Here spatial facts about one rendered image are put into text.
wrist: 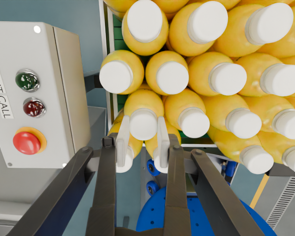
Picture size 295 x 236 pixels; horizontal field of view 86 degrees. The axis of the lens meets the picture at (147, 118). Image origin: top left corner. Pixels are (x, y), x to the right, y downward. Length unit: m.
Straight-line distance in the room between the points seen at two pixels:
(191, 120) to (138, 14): 0.14
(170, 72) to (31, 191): 0.59
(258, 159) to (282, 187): 2.05
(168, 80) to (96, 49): 1.18
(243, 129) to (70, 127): 0.25
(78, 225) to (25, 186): 1.77
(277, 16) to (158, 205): 0.39
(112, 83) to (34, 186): 0.54
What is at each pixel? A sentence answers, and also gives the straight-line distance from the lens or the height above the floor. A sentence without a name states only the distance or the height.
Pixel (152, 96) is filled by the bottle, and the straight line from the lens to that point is 0.25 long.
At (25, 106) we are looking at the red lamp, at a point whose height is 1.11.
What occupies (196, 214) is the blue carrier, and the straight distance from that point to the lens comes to 0.42.
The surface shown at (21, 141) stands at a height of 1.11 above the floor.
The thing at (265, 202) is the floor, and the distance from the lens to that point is 2.41.
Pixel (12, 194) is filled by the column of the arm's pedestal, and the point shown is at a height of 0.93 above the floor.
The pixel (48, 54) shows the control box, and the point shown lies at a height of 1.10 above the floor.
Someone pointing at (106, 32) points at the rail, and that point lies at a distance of 0.34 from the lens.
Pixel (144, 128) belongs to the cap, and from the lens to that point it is 0.21.
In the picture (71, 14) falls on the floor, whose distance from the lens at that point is 1.43.
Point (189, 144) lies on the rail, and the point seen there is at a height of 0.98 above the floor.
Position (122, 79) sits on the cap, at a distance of 0.20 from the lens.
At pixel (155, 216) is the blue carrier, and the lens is 0.40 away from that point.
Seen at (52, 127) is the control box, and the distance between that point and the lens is 0.26.
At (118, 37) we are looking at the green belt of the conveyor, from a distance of 0.41.
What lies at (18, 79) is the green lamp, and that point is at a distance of 0.24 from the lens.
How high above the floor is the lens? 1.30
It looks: 69 degrees down
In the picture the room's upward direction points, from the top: 179 degrees clockwise
